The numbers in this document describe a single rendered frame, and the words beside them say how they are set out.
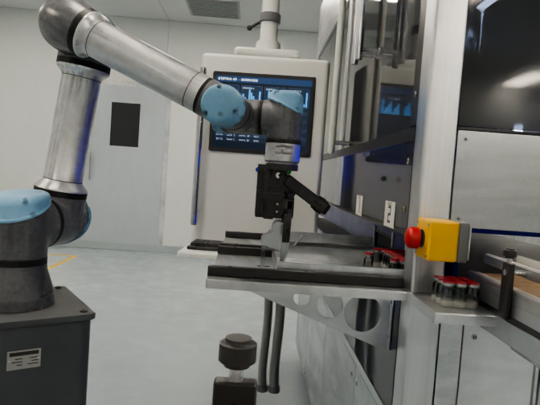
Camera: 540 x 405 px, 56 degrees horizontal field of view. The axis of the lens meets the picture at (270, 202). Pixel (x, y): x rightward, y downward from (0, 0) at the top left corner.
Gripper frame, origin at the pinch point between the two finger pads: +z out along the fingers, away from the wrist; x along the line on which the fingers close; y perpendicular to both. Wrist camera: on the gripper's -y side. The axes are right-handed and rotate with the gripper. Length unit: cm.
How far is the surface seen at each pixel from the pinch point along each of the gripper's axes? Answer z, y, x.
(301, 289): 4.5, -3.0, 10.9
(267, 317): 41, -2, -99
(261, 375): 66, -1, -98
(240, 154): -25, 14, -90
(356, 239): 1, -27, -54
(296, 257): 3.0, -4.6, -19.6
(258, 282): 3.7, 5.6, 10.8
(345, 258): 2.4, -17.2, -19.6
